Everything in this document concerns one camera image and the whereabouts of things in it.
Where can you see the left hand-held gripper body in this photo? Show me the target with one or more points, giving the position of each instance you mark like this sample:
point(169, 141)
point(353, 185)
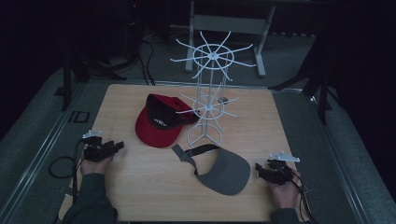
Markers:
point(93, 151)

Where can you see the red and black cap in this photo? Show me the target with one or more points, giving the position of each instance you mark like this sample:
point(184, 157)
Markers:
point(149, 133)

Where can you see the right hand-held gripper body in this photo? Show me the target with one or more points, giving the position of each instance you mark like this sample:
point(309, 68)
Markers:
point(280, 172)

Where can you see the grey sun visor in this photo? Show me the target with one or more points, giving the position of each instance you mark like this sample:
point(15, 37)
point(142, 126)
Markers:
point(227, 174)

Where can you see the metal floor rail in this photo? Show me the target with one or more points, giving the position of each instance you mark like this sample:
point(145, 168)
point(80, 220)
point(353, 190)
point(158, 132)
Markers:
point(40, 149)
point(339, 161)

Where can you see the person's right hand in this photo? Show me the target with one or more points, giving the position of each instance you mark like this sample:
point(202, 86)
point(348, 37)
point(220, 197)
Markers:
point(285, 196)

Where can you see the grey tape piece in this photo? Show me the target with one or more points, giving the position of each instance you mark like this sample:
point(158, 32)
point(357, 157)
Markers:
point(67, 190)

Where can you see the black rectangular frame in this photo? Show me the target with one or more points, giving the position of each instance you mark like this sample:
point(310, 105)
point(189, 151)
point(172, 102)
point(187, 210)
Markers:
point(74, 117)

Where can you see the black tripod stand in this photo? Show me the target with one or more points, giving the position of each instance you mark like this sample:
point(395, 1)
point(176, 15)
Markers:
point(323, 93)
point(67, 81)

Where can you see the person's left hand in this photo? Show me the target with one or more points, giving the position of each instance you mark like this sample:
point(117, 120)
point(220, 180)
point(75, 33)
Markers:
point(93, 168)

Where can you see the grey metal stand frame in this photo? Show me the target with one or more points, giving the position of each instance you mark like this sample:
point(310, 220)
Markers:
point(229, 24)

